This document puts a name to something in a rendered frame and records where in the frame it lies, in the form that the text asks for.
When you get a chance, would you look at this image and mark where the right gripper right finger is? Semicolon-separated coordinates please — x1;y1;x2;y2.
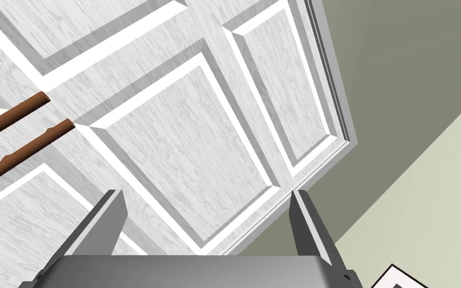
288;189;345;270

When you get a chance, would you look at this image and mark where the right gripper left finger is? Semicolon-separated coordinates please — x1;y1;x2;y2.
52;189;129;257

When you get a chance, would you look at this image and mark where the white panelled door leaf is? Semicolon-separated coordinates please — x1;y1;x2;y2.
0;0;359;257

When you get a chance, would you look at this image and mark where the black framed wall picture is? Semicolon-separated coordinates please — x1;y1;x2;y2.
369;263;429;288

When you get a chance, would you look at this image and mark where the brown door handle bar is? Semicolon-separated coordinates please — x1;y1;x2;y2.
0;91;76;186

